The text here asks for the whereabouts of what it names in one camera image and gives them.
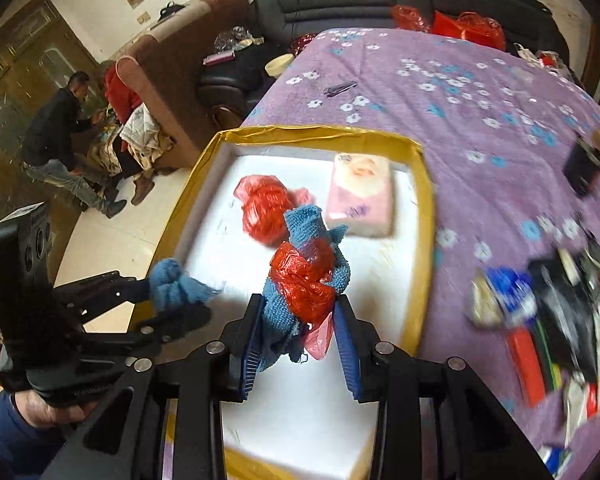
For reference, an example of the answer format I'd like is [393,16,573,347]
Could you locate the person's left hand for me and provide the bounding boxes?
[12,390,98,428]

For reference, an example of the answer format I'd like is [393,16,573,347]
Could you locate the person's left forearm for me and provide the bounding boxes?
[0,392,71,480]

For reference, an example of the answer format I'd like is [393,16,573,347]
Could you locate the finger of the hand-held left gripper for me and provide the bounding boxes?
[54,270,153,313]
[77,305,213,357]

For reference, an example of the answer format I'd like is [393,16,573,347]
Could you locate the purple floral tablecloth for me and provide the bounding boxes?
[165,27,600,480]

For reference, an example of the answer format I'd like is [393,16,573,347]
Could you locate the yellow box with white lining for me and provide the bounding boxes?
[130,125,436,480]

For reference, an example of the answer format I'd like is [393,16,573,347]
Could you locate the red packet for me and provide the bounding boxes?
[507,330,548,408]

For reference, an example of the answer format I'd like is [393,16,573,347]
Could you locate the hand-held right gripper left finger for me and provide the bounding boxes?
[40,294,266,480]

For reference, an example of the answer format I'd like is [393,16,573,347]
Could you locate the small dark scissors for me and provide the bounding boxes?
[322,81,358,98]

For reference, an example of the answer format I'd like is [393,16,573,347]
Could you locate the blue and white packet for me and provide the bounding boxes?
[472,266,538,328]

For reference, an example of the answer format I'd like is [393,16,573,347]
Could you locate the red plastic bag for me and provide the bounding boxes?
[269,240,342,361]
[233,176,313,247]

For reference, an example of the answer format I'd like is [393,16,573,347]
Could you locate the cream bowl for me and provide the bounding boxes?
[265,53,296,78]

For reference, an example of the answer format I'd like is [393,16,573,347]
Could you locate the shiny dark red bag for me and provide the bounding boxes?
[289,33,318,56]

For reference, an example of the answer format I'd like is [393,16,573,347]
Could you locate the brown armchair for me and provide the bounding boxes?
[115,0,251,171]

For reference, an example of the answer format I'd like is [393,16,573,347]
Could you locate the large red shopping bag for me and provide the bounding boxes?
[432,10,506,51]

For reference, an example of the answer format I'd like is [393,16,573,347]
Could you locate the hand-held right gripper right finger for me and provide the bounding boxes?
[332,294,556,480]

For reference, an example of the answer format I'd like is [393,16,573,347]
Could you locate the black motor with white gear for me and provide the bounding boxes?
[527,245,600,381]

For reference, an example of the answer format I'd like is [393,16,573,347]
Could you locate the black leather sofa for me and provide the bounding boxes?
[197,0,571,126]

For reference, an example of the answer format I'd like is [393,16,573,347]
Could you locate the blue knitted cloth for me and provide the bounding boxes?
[257,204,352,373]
[147,258,226,313]

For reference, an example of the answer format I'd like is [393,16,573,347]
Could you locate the pink tissue pack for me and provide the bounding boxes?
[325,152,396,238]

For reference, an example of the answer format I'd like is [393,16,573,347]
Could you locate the wooden door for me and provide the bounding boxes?
[0,0,106,201]

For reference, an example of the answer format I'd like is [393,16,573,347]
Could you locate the pink pouch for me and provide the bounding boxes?
[202,50,236,67]

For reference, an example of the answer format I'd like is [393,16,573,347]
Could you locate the clear plastic bag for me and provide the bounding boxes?
[215,27,253,51]

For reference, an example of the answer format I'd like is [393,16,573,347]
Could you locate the cream quilted blanket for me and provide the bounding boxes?
[120,105,173,168]

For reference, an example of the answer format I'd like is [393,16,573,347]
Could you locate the small red shopping bag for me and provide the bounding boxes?
[391,5,431,33]

